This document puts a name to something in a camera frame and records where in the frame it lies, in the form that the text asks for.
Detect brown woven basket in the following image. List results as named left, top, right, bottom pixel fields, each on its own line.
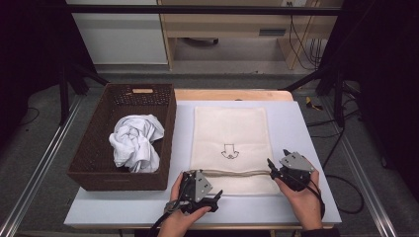
left=66, top=82, right=178, bottom=193

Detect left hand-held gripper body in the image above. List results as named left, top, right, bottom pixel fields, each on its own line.
left=178, top=169, right=213, bottom=207

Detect black horizontal frame bar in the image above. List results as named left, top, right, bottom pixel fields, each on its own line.
left=65, top=4, right=344, bottom=16

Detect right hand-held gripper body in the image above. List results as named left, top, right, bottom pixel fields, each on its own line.
left=270, top=151, right=316, bottom=193

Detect person's left hand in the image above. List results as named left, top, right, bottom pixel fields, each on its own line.
left=157, top=173, right=212, bottom=237

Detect yellow and black tool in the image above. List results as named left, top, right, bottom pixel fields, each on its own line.
left=304, top=96, right=324, bottom=112

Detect light wooden desk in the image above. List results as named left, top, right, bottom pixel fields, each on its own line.
left=157, top=0, right=344, bottom=71

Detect thin black floor cable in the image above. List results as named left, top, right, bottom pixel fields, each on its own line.
left=19, top=106, right=42, bottom=126

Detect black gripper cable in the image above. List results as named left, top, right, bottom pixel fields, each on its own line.
left=147, top=200, right=186, bottom=237
left=305, top=179, right=327, bottom=221

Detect white cabinet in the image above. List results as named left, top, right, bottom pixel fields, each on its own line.
left=65, top=0, right=169, bottom=66

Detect aluminium rail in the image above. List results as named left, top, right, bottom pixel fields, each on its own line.
left=319, top=96, right=400, bottom=237
left=0, top=94, right=84, bottom=237

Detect black metal stand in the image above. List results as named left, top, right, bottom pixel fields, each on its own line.
left=58, top=62, right=111, bottom=126
left=282, top=64, right=348, bottom=128

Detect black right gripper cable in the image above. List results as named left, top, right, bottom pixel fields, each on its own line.
left=305, top=179, right=327, bottom=221

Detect black hanging cables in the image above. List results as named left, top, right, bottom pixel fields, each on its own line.
left=288, top=1, right=329, bottom=71

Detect cream mesh laundry bag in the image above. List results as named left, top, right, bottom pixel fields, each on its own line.
left=189, top=106, right=281, bottom=196

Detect white shirt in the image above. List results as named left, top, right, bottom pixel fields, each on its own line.
left=109, top=114, right=165, bottom=174

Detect person's right hand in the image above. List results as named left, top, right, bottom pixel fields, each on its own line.
left=275, top=169, right=326, bottom=231

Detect black curtain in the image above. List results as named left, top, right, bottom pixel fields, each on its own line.
left=320, top=0, right=419, bottom=186
left=0, top=0, right=98, bottom=146

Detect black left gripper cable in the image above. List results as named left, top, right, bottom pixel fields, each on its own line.
left=147, top=200, right=186, bottom=237

